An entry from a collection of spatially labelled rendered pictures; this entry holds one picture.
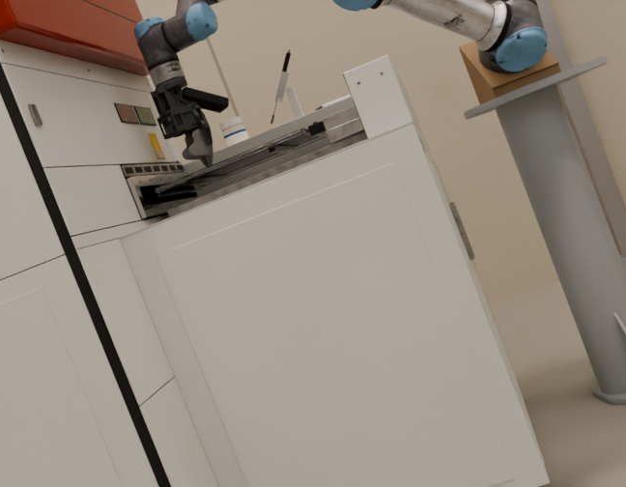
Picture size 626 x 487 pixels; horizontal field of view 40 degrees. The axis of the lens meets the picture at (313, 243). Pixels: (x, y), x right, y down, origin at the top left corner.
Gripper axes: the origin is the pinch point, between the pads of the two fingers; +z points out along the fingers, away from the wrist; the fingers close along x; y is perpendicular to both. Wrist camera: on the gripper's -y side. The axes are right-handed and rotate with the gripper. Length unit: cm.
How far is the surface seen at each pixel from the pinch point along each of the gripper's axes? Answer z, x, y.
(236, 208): 13.2, 30.2, 17.5
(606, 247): 55, 42, -72
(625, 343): 78, 41, -68
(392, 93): 4, 52, -12
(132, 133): -13.1, -9.9, 10.9
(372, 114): 5.9, 48.6, -8.0
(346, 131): 6.0, 31.0, -15.6
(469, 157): 25, -95, -191
